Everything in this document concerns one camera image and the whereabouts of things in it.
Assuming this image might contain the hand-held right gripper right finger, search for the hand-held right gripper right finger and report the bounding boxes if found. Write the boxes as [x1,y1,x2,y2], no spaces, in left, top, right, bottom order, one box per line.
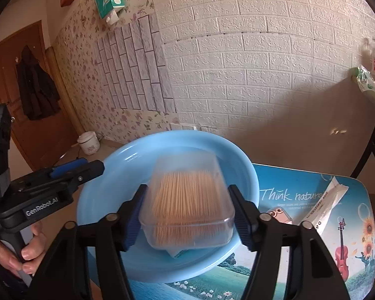
[227,184,352,300]

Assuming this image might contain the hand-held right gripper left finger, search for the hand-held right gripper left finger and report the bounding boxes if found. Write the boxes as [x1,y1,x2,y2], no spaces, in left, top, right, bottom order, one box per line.
[28,184,149,300]

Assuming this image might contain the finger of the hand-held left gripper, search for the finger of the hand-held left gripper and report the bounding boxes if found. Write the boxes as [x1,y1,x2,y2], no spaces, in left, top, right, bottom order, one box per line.
[49,159,89,178]
[64,160,105,192]

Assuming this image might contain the clear toothpick box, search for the clear toothpick box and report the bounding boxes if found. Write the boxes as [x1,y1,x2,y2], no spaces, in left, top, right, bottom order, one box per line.
[138,153,236,251]

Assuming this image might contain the light blue plastic basin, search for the light blue plastic basin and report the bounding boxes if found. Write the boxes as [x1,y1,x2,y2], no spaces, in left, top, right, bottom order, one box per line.
[76,130,260,283]

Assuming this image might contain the person's left hand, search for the person's left hand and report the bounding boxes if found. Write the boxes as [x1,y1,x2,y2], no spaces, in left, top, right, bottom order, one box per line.
[0,223,48,279]

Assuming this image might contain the white rice cooker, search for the white rice cooker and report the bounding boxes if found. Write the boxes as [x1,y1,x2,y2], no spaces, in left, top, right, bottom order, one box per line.
[77,131,101,156]

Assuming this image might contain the small pink case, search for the small pink case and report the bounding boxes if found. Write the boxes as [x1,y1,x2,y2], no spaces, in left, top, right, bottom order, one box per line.
[266,208,293,226]

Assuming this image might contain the dark hanging coat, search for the dark hanging coat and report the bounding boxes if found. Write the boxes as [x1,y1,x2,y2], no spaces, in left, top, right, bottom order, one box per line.
[15,44,61,121]

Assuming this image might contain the white paper chopstick packet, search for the white paper chopstick packet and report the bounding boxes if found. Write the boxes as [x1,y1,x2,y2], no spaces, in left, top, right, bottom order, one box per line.
[292,176,350,235]

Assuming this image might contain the brown wooden door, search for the brown wooden door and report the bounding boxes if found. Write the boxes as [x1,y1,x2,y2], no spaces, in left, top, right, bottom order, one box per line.
[0,20,82,171]

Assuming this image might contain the green plastic bag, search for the green plastic bag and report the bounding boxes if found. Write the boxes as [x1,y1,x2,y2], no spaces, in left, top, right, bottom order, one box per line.
[356,65,375,105]

